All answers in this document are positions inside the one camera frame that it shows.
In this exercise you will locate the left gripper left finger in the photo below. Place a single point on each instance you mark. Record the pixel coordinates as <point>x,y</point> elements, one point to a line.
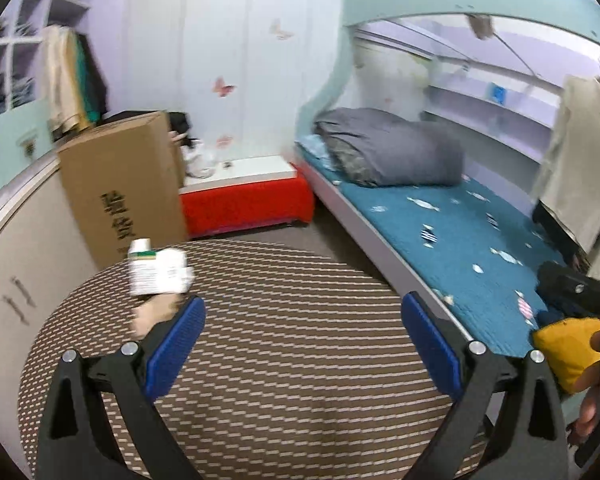
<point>75,438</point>

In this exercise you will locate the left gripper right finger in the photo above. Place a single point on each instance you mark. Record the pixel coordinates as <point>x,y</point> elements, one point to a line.
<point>505,421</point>

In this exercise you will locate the white green medicine box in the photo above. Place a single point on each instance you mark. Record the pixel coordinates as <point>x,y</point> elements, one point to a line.
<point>157,272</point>

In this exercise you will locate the person's right hand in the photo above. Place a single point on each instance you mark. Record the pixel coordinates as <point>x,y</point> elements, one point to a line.
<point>589,381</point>

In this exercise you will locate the yellow cushion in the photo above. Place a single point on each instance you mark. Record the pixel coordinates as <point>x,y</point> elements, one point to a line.
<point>566,345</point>

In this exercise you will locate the teal quilted bed mattress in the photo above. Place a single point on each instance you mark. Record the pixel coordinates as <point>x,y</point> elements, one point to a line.
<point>469,253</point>

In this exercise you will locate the hanging beige towel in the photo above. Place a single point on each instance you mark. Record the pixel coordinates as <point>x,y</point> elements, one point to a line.
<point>568,183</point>

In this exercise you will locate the grey folded duvet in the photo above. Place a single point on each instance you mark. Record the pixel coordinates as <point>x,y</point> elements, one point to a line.
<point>374,148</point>

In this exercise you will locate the brown cardboard box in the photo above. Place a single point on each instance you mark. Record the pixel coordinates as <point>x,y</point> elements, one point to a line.
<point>122,183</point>

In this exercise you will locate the red storage bench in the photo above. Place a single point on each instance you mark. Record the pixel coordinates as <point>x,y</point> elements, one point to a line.
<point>247,206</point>

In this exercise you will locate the white plastic bag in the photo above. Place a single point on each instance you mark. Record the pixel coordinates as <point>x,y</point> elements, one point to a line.
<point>200,161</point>

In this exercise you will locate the mint green cabinet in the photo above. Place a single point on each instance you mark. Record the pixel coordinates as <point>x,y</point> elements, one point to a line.
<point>24,138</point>

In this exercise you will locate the hanging beige clothes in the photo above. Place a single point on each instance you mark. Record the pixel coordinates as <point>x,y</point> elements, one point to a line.
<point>72,84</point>

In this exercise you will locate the white wardrobe with butterflies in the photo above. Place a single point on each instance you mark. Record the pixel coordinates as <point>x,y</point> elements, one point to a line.
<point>239,69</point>

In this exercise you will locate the white cube shelf unit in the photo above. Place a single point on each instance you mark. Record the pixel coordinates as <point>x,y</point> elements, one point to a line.
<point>21,37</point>

